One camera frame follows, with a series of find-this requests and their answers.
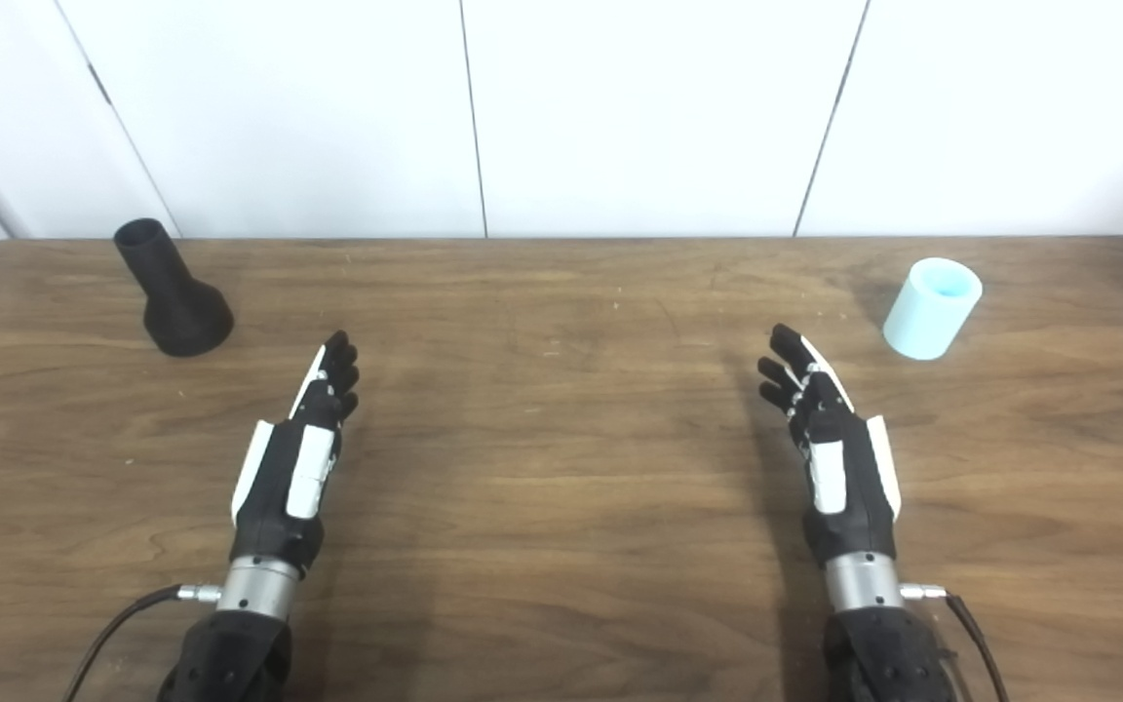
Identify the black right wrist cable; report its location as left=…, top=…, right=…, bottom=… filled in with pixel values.
left=901, top=583, right=1011, bottom=702

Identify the light blue cylinder cup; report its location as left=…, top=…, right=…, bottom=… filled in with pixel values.
left=882, top=257, right=984, bottom=362

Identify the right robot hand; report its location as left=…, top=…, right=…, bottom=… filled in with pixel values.
left=756, top=324, right=904, bottom=568

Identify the black nozzle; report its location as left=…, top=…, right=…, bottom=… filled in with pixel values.
left=113, top=218, right=235, bottom=358

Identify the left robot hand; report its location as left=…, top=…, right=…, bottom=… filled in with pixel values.
left=230, top=330, right=361, bottom=578

